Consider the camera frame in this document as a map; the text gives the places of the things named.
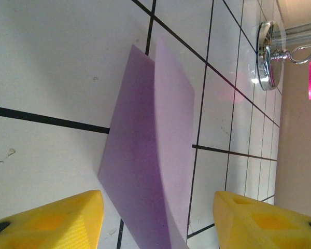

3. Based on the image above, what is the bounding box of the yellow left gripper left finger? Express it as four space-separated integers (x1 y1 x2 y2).
0 190 105 249

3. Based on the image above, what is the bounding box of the aluminium frame post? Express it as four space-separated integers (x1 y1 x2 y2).
281 20 311 37

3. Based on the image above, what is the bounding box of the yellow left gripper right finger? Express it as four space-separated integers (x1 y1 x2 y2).
214 191 311 249

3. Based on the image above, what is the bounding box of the purple paper sheet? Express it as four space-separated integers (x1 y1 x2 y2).
97 36 195 249

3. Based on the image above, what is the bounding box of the chrome wire glass stand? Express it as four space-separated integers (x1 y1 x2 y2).
256 20 311 91

